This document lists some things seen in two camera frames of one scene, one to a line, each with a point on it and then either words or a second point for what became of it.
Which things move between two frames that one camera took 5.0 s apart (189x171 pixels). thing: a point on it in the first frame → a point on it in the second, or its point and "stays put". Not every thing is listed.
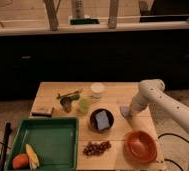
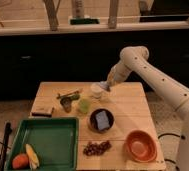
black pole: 7,133 stays put
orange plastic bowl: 140,147 stays put
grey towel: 125,111 → 105,85
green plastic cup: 84,105 stays put
